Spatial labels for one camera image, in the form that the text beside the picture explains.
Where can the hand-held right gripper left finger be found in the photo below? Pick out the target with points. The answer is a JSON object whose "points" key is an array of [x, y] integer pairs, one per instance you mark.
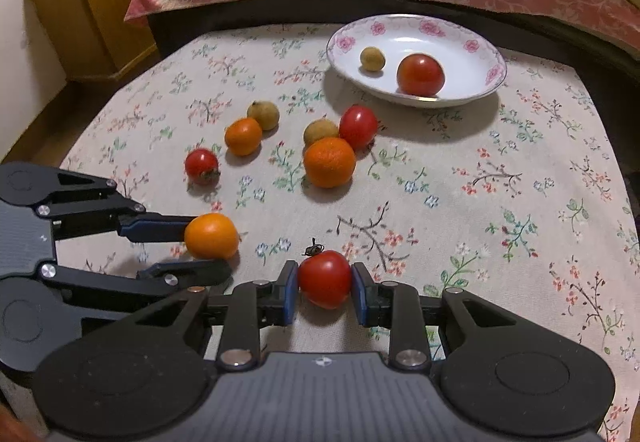
{"points": [[288, 294]]}

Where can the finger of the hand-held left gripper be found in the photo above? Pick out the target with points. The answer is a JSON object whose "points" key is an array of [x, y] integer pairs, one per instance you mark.
{"points": [[155, 228], [200, 272]]}

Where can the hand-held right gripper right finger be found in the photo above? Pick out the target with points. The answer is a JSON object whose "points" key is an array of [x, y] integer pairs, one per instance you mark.
{"points": [[358, 294]]}

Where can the small red tomato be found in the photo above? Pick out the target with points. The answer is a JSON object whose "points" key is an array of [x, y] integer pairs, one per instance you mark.
{"points": [[201, 165]]}

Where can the small orange mandarin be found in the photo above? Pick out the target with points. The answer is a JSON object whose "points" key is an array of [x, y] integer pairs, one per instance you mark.
{"points": [[243, 137]]}

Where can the large orange mandarin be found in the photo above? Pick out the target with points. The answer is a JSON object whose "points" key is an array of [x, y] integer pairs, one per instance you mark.
{"points": [[329, 163]]}

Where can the large red tomato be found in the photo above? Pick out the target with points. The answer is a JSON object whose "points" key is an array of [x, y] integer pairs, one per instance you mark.
{"points": [[420, 75]]}

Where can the small tan longan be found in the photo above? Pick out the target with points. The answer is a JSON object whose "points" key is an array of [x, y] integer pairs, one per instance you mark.
{"points": [[372, 59]]}

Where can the white floral plate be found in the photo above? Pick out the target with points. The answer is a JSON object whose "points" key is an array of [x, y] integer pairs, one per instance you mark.
{"points": [[450, 47]]}

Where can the floral tablecloth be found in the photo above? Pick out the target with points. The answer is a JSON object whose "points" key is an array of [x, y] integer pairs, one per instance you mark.
{"points": [[475, 222]]}

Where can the dark bed frame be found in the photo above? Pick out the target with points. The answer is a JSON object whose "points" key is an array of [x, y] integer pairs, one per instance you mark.
{"points": [[240, 14]]}

